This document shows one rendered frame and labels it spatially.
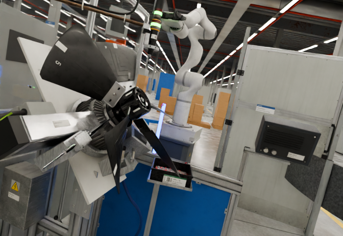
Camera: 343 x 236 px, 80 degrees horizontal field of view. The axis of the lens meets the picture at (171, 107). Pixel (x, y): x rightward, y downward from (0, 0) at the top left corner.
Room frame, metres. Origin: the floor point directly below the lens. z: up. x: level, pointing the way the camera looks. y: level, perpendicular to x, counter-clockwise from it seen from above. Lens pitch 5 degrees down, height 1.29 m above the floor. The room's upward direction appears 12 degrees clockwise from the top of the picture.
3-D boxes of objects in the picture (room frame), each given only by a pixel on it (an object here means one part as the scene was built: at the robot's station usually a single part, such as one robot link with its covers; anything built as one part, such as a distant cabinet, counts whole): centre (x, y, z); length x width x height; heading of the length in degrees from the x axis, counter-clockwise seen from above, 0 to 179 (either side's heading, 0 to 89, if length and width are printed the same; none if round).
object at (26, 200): (0.81, 0.53, 0.73); 0.15 x 0.09 x 0.22; 74
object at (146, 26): (0.93, 0.15, 1.49); 0.09 x 0.07 x 0.10; 109
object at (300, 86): (2.40, -1.27, 1.10); 1.21 x 0.06 x 2.20; 74
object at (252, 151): (1.11, -0.56, 1.04); 0.24 x 0.03 x 0.03; 74
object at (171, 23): (1.14, 0.09, 1.65); 0.11 x 0.10 x 0.07; 164
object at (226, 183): (1.26, -0.05, 0.82); 0.90 x 0.04 x 0.08; 74
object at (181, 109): (1.62, -0.09, 1.12); 0.19 x 0.19 x 0.18
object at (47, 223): (0.87, 0.39, 0.56); 0.19 x 0.04 x 0.04; 74
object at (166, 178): (1.08, -0.07, 0.85); 0.22 x 0.17 x 0.07; 90
